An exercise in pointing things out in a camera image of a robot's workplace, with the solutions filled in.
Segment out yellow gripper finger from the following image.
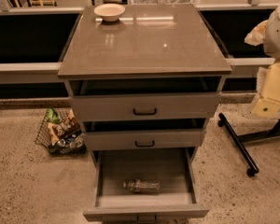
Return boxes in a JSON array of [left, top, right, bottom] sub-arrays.
[[245, 21, 268, 46]]

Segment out clear plastic water bottle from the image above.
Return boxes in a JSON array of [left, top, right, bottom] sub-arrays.
[[123, 179, 161, 193]]

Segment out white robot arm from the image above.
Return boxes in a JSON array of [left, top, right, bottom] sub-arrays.
[[245, 4, 280, 119]]

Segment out top grey drawer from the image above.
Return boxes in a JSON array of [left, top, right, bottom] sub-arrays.
[[69, 92, 219, 121]]

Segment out grey drawer cabinet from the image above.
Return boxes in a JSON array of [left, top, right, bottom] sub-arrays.
[[57, 3, 233, 224]]

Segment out open bottom grey drawer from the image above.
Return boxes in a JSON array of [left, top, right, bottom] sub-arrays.
[[84, 147, 209, 224]]

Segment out middle grey drawer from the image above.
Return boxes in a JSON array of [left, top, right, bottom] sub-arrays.
[[82, 129, 206, 150]]

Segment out black wheeled stand base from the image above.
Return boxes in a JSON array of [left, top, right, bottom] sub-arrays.
[[217, 113, 280, 177]]

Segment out white ceramic bowl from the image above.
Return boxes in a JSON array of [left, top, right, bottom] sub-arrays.
[[94, 4, 125, 22]]

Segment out brown snack bag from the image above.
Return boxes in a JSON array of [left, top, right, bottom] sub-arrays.
[[48, 110, 80, 145]]

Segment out green snack bag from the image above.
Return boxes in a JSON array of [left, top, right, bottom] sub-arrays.
[[46, 108, 60, 124]]

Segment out grey metal railing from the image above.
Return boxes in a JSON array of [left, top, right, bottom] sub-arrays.
[[0, 55, 274, 84]]

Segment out black wire basket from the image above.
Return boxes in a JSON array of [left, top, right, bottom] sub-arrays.
[[35, 108, 86, 155]]

